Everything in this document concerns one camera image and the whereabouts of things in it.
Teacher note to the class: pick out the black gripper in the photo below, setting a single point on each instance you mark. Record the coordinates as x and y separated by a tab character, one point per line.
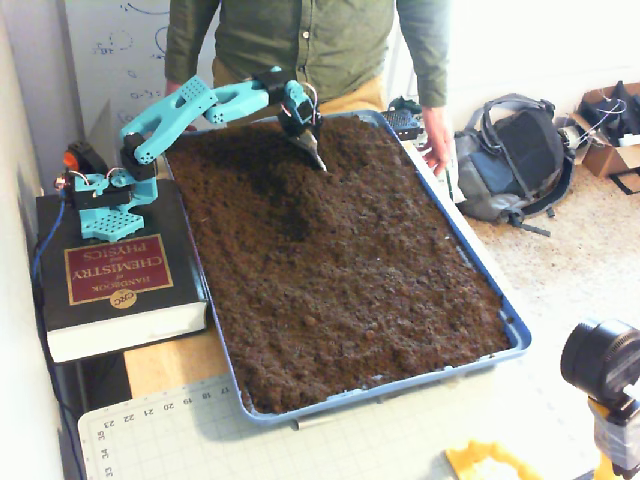
306	141

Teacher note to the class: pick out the brown soil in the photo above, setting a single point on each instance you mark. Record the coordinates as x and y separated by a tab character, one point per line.
340	260

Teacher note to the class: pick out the green sleeved left forearm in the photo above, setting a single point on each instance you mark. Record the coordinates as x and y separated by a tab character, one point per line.
430	55

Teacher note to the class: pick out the turquoise robot arm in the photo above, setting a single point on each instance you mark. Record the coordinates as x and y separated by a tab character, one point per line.
170	120

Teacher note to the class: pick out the green sleeved right forearm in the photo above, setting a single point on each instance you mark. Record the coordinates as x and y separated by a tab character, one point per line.
187	40

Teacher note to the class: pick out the person's left hand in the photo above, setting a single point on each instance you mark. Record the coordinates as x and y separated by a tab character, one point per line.
440	140

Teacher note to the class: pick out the person's right hand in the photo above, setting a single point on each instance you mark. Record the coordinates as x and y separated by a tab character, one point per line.
172	88

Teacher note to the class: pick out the black perforated device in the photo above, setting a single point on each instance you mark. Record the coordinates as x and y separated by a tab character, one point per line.
402	125

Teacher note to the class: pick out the green button shirt torso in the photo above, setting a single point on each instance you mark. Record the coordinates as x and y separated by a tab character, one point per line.
310	45

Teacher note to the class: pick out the dark green object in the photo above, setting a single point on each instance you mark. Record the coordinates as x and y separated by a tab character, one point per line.
405	106

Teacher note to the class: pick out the black chemistry physics handbook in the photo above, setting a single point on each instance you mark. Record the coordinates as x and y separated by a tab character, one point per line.
175	280

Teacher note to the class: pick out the grey black backpack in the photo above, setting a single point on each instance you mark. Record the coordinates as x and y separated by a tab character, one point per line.
520	145

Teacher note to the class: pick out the whiteboard with blue writing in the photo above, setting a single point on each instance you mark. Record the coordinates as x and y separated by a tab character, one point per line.
100	75

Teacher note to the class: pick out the orange black round object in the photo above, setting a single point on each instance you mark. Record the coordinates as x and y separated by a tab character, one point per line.
87	157

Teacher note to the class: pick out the white cylindrical part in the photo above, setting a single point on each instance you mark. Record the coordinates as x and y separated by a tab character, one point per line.
568	136

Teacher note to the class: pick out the grey metal bar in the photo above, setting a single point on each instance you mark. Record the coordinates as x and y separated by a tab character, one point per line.
315	422

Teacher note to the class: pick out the blue plastic tray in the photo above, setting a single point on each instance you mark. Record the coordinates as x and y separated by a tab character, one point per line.
520	345

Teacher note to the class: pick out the brown cardboard box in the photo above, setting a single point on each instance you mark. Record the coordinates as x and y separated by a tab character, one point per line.
605	160

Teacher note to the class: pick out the black items in box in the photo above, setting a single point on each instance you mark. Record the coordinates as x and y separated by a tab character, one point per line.
622	112

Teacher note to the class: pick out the white gridded cutting mat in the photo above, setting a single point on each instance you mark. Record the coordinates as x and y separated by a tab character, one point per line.
200	440

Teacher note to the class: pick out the yellow plastic object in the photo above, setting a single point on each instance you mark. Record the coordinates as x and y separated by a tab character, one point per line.
480	462

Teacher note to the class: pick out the black round camera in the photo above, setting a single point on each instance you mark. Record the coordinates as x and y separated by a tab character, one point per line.
595	357

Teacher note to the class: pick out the yellow grey camera mount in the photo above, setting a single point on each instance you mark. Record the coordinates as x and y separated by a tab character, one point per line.
615	440

